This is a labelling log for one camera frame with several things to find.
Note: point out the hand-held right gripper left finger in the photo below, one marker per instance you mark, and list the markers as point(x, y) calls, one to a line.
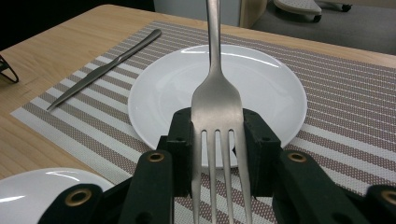
point(182, 155)

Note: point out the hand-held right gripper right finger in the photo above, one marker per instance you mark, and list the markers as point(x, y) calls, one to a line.
point(261, 149)

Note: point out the steel table knife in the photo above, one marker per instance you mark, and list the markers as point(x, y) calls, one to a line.
point(102, 70)

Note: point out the striped placemat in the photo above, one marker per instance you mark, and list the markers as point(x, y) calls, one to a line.
point(342, 109)

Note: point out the steel fork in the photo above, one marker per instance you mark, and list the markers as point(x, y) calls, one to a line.
point(216, 105)

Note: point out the white plate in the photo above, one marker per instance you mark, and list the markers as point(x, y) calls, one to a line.
point(264, 93)
point(37, 196)

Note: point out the wheeled base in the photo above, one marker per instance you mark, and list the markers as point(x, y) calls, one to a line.
point(299, 6)

